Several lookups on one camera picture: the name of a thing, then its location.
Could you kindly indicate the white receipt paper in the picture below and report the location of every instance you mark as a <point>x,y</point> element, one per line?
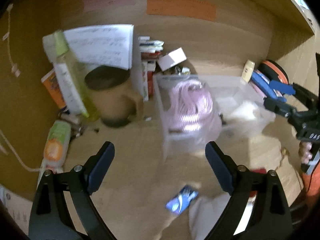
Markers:
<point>18,207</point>

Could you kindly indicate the black orange round case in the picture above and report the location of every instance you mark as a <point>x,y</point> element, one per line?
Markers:
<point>273,71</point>

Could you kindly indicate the clear plastic storage bin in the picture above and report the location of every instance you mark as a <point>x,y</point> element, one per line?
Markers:
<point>193,110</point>

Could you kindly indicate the right hand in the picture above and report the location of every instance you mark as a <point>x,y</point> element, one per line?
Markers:
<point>305,152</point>

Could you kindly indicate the orange book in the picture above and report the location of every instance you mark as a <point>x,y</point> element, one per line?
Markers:
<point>52,86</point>

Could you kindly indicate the cream lotion bottle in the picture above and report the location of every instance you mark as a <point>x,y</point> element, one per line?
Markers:
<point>248,70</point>

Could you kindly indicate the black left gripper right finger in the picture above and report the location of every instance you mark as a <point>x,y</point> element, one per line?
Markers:
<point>270,217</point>

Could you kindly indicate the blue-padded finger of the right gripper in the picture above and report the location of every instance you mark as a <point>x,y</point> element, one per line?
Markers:
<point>282,87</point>

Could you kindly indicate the orange sticky note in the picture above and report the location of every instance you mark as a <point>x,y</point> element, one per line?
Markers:
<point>198,9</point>

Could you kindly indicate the white handwritten paper sheet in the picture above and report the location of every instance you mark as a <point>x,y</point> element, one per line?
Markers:
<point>109,45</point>

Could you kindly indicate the small white cardboard box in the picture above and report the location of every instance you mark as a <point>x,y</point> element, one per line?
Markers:
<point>171,59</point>

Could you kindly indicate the orange-label wipes pack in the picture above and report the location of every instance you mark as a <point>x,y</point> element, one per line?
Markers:
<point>57,143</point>

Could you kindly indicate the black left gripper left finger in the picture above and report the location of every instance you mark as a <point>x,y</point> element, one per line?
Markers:
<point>50,217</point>

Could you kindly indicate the blue patchwork pouch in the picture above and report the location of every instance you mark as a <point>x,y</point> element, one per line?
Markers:
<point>262,85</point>

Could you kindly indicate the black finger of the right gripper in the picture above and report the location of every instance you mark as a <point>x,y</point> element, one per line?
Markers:
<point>280,108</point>

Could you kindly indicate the stack of books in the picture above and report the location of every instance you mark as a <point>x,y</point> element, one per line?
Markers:
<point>150,52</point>

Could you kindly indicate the brown ceramic mug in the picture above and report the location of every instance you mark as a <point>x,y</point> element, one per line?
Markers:
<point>114,96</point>

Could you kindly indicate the blue snack packet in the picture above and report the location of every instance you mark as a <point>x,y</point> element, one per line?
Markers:
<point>179,203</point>

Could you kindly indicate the yellow-green spray bottle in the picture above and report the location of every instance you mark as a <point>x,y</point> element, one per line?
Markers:
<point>72,86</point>

